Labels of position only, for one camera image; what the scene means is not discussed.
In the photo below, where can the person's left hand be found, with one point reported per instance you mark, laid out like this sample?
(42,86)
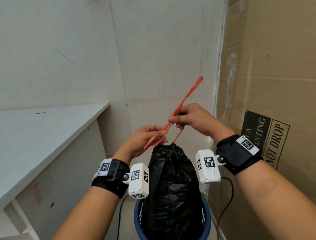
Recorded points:
(134,144)

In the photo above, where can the person's left thumb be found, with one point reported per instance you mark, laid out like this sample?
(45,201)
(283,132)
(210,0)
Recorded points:
(155,127)

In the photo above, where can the person's right hand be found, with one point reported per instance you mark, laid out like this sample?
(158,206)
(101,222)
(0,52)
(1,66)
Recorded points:
(201,121)

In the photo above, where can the person's right forearm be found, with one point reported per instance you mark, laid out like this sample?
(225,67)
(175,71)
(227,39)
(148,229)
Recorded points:
(274,200)

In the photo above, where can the large brown cardboard box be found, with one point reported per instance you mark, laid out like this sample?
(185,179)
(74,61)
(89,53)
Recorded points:
(271,74)

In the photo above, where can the white desk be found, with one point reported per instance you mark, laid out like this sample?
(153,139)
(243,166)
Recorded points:
(37,148)

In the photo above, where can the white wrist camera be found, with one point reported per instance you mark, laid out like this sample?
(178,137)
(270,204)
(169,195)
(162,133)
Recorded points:
(138,181)
(208,167)

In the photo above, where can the blue plastic waste bin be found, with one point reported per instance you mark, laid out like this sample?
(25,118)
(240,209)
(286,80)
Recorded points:
(206,220)

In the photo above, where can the person's right thumb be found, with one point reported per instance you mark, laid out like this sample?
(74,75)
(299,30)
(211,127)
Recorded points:
(179,120)

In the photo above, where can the black garbage bag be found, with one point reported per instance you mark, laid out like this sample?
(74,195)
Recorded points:
(172,192)

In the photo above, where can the person's left forearm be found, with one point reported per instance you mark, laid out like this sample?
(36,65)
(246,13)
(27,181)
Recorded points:
(91,215)

